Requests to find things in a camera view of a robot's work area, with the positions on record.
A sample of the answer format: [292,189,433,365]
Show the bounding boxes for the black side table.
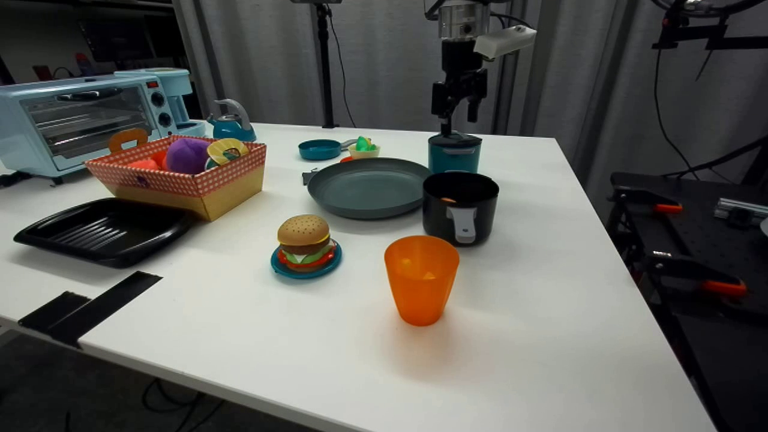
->
[604,170,768,432]

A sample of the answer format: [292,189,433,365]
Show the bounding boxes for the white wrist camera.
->
[472,21,540,63]

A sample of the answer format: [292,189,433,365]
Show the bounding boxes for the black hanging cable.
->
[651,45,768,182]

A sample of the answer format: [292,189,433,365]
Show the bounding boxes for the small teal bowl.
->
[295,136,349,162]

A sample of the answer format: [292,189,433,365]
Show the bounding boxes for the orange toy food piece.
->
[126,154,168,172]

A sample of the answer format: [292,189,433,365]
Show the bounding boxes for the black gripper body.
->
[441,36,490,84]

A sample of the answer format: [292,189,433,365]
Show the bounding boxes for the black grill tray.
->
[13,196,199,272]

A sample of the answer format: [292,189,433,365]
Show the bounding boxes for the black tripod pole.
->
[290,0,346,129]

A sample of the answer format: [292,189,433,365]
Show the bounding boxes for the small teal saucer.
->
[268,242,346,284]

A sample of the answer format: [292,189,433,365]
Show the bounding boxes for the blue toy pot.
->
[427,132,486,178]

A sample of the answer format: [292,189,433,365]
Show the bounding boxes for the orange plastic cup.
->
[382,233,463,328]

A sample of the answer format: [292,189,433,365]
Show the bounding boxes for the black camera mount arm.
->
[651,0,768,53]

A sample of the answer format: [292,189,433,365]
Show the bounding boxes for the teal toy kettle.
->
[207,95,260,147]

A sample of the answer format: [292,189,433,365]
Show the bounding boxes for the red dotted cardboard basket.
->
[85,126,268,222]

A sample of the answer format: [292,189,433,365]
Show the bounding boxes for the black toy pot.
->
[420,170,501,249]

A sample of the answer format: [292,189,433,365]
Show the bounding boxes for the green toy piece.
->
[346,134,382,161]

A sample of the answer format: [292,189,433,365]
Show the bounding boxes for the black floor cable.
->
[139,377,229,432]

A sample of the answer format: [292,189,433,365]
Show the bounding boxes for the yellow toy ring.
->
[204,136,252,168]

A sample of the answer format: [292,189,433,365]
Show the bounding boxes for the toy hamburger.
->
[277,213,338,273]

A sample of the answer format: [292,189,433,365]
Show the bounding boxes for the black clamp orange tip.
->
[640,248,752,300]
[610,182,690,218]

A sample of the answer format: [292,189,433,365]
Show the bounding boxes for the light blue toaster oven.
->
[0,68,208,180]

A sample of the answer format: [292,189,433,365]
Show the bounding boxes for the grey pot lid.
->
[427,129,486,152]

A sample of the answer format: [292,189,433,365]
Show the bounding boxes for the grey teal frying pan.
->
[300,156,435,222]

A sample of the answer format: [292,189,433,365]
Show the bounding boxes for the purple plush toy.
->
[163,134,213,174]

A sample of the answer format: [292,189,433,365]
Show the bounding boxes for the silver grey device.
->
[714,195,768,240]

